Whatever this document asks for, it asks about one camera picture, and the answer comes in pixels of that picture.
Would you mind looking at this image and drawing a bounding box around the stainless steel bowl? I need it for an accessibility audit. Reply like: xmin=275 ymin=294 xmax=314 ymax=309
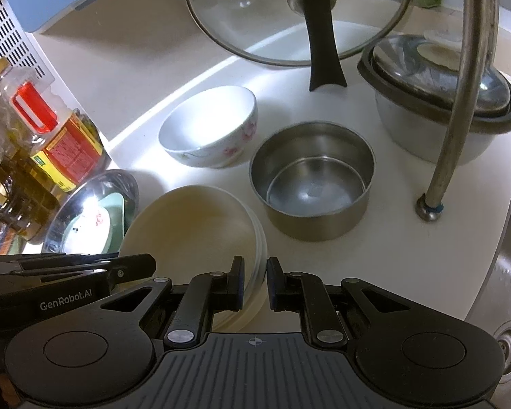
xmin=249 ymin=121 xmax=376 ymax=242

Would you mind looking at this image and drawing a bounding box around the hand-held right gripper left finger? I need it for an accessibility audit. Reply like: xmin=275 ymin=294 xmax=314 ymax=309
xmin=98 ymin=256 xmax=245 ymax=349

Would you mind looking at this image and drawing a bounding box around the cream plastic bowl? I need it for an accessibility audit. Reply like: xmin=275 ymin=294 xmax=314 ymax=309
xmin=118 ymin=185 xmax=268 ymax=334

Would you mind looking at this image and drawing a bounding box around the white perforated vent panel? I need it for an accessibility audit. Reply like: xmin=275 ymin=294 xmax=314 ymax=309
xmin=0 ymin=0 xmax=55 ymax=91

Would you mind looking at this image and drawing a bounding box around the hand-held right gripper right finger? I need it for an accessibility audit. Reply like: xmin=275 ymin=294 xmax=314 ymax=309
xmin=267 ymin=257 xmax=412 ymax=346

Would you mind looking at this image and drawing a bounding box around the glass lid with black handle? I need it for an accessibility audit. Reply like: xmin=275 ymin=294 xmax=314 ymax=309
xmin=183 ymin=0 xmax=415 ymax=93

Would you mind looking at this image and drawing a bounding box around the stainless steel plate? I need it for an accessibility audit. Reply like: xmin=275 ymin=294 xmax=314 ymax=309
xmin=41 ymin=169 xmax=141 ymax=261

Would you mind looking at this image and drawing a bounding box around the white floral ceramic bowl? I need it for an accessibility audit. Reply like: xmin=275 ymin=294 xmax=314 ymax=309
xmin=158 ymin=86 xmax=260 ymax=169

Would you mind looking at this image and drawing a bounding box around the colourful striped bowl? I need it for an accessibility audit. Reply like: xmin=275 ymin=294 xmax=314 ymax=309
xmin=0 ymin=222 xmax=25 ymax=257

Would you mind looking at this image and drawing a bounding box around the stainless steel sink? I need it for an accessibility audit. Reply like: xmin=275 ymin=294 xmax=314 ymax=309
xmin=463 ymin=159 xmax=511 ymax=393

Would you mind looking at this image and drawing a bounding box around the metal dish rack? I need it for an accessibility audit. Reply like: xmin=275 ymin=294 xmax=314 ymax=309
xmin=415 ymin=0 xmax=502 ymax=223

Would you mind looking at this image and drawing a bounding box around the small floral saucer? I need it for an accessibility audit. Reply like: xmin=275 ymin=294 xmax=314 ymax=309
xmin=65 ymin=207 xmax=112 ymax=257

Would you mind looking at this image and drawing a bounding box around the red label sauce bottle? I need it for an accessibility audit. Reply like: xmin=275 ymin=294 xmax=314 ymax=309
xmin=0 ymin=57 xmax=112 ymax=193

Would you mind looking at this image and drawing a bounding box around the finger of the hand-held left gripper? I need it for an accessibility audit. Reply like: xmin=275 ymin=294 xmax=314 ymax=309
xmin=0 ymin=253 xmax=121 ymax=275
xmin=21 ymin=253 xmax=157 ymax=296

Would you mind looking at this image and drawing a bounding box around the steel pot with lid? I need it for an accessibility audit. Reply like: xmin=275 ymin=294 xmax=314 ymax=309
xmin=357 ymin=33 xmax=511 ymax=164

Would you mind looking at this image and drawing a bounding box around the large cooking oil bottle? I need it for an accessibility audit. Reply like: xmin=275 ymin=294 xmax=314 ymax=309
xmin=0 ymin=116 xmax=57 ymax=244

